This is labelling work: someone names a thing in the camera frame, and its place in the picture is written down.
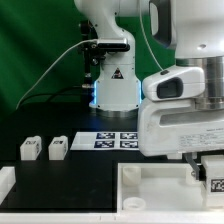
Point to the white fiducial marker sheet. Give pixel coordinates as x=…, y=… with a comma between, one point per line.
x=105, y=141

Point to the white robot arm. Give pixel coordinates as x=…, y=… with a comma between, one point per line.
x=193, y=28

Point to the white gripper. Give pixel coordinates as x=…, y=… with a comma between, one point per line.
x=173, y=127

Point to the black camera on stand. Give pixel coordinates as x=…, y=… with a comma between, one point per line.
x=94, y=49

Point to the white L-shaped obstacle wall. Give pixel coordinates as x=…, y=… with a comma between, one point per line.
x=61, y=194

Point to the white square tabletop part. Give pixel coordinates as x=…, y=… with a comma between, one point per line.
x=162, y=187

